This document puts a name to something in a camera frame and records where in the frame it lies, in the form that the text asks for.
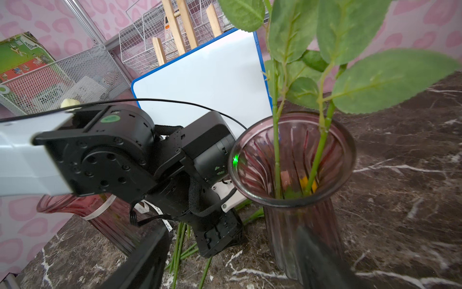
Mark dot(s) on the green red booklet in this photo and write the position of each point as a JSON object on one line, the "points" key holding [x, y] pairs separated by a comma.
{"points": [[25, 57]]}

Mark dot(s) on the white rose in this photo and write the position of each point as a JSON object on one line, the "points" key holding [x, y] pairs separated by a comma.
{"points": [[330, 76]]}

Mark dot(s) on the purple glass vase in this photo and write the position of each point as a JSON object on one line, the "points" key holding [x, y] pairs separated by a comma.
{"points": [[107, 213], [272, 168]]}

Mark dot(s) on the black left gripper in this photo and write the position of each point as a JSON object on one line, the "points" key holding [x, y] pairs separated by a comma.
{"points": [[210, 212]]}

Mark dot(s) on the wooden easel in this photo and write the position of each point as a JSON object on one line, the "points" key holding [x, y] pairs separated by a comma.
{"points": [[193, 23]]}

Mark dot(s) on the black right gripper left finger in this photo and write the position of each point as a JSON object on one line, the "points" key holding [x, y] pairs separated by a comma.
{"points": [[145, 266]]}

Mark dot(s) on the white mesh side basket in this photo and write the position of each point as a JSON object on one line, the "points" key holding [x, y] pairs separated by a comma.
{"points": [[89, 76]]}

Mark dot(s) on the white wire wall basket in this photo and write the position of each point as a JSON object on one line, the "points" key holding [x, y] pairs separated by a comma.
{"points": [[134, 48]]}

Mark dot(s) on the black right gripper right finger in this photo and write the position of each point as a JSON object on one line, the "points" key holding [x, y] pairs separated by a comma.
{"points": [[320, 267]]}

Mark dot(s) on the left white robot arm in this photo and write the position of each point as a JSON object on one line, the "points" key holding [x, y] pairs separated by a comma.
{"points": [[110, 147]]}

